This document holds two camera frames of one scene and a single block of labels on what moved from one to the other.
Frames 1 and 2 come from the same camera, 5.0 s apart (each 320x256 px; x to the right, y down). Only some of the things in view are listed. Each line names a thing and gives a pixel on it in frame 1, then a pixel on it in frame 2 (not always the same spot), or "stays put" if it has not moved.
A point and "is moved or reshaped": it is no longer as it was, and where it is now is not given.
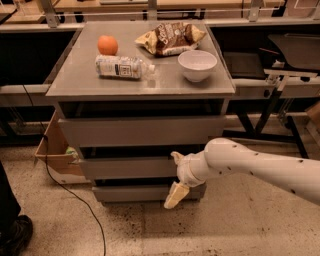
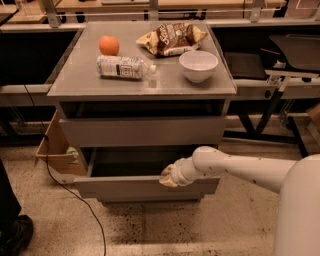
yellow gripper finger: x=176 y=195 → x=168 y=180
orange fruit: x=107 y=45 stays put
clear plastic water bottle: x=122 y=67 stays put
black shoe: x=16 y=237 stays put
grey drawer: x=129 y=168 is moved or reshaped
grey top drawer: x=145 y=132 stays put
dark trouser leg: x=9 y=205 stays put
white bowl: x=196 y=64 stays put
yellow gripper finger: x=177 y=156 → x=168 y=170
